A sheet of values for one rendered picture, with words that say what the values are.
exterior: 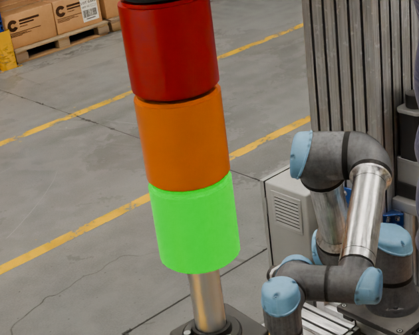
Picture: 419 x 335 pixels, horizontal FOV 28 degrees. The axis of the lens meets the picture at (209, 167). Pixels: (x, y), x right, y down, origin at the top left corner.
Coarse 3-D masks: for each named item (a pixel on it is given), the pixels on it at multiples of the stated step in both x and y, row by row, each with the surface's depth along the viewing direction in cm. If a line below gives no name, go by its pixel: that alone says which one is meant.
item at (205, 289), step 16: (128, 0) 44; (144, 0) 43; (160, 0) 43; (208, 272) 51; (192, 288) 52; (208, 288) 52; (192, 304) 53; (208, 304) 52; (208, 320) 53; (224, 320) 53
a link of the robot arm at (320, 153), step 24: (312, 144) 196; (336, 144) 194; (312, 168) 197; (336, 168) 195; (312, 192) 208; (336, 192) 207; (336, 216) 214; (312, 240) 231; (336, 240) 222; (336, 264) 228
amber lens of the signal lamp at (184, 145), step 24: (216, 96) 46; (144, 120) 46; (168, 120) 45; (192, 120) 45; (216, 120) 46; (144, 144) 47; (168, 144) 46; (192, 144) 46; (216, 144) 47; (168, 168) 47; (192, 168) 46; (216, 168) 47
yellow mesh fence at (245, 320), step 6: (228, 306) 57; (228, 312) 56; (234, 312) 56; (240, 312) 56; (240, 318) 55; (246, 318) 55; (246, 324) 55; (252, 324) 55; (258, 324) 55; (174, 330) 55; (180, 330) 55; (246, 330) 54; (252, 330) 54; (258, 330) 54; (264, 330) 54
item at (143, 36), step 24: (120, 0) 45; (192, 0) 43; (120, 24) 45; (144, 24) 43; (168, 24) 43; (192, 24) 44; (144, 48) 44; (168, 48) 44; (192, 48) 44; (144, 72) 45; (168, 72) 44; (192, 72) 44; (216, 72) 46; (144, 96) 45; (168, 96) 45; (192, 96) 45
